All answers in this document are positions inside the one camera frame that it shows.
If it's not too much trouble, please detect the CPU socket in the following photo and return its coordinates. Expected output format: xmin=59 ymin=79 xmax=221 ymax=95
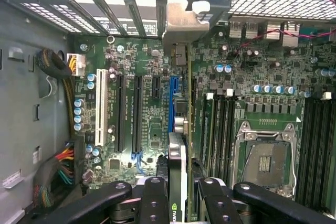
xmin=235 ymin=121 xmax=299 ymax=198

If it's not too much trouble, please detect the long black expansion slot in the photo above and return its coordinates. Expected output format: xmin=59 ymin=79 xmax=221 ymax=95
xmin=115 ymin=73 xmax=127 ymax=153
xmin=132 ymin=74 xmax=144 ymax=154

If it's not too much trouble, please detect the blue expansion slot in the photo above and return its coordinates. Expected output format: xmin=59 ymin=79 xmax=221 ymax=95
xmin=169 ymin=77 xmax=179 ymax=133

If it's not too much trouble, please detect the white expansion slot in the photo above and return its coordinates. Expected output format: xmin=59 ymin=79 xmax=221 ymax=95
xmin=94 ymin=68 xmax=108 ymax=146

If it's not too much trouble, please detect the short black expansion slot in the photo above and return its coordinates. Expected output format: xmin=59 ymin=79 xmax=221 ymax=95
xmin=153 ymin=76 xmax=161 ymax=98

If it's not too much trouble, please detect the green motherboard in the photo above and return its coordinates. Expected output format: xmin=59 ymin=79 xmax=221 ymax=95
xmin=67 ymin=24 xmax=336 ymax=214

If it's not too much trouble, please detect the open grey PC case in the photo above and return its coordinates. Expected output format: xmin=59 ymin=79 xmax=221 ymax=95
xmin=0 ymin=0 xmax=336 ymax=224

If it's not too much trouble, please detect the multicolour main power cable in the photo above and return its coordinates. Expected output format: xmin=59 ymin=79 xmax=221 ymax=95
xmin=33 ymin=137 xmax=86 ymax=210

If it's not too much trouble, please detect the braided cable with white plug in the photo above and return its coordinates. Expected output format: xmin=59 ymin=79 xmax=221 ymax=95
xmin=35 ymin=48 xmax=87 ymax=78

